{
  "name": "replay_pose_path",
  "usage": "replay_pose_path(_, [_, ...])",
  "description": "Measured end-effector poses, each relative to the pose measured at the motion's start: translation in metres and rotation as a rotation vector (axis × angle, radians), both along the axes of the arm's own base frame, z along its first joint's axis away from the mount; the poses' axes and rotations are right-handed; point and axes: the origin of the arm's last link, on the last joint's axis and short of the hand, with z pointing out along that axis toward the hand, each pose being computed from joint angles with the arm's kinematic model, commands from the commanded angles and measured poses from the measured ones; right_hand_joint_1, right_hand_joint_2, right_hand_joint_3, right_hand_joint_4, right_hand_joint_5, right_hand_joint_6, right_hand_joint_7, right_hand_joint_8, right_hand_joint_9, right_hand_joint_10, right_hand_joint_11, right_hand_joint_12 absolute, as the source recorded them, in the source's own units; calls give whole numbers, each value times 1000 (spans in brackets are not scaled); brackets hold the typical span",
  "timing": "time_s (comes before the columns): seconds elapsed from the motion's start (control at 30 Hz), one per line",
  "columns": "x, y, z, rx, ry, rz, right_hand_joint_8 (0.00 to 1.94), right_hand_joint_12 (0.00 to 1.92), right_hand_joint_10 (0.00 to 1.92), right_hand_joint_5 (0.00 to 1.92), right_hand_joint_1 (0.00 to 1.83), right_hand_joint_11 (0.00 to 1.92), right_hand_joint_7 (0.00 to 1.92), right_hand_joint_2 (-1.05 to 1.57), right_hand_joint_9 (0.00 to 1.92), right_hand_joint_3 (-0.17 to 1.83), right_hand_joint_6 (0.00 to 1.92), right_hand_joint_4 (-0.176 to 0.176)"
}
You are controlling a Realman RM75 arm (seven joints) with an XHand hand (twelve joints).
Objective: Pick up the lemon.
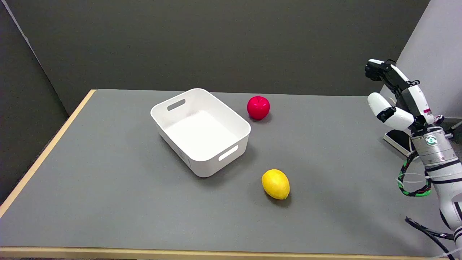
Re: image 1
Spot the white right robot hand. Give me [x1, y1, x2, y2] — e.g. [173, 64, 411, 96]
[365, 59, 444, 132]

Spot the yellow lemon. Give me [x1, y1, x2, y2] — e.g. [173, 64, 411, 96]
[262, 169, 291, 200]

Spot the black and white eraser block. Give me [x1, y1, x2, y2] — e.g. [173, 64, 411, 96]
[383, 129, 419, 159]

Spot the red apple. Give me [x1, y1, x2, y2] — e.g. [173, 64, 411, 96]
[247, 96, 270, 120]

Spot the white plastic bin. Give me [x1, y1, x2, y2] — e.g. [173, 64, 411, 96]
[150, 88, 252, 178]

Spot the black green-striped cable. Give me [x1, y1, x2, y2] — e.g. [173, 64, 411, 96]
[397, 151, 432, 197]

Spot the black thin cable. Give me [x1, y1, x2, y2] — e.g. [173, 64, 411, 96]
[405, 217, 456, 259]

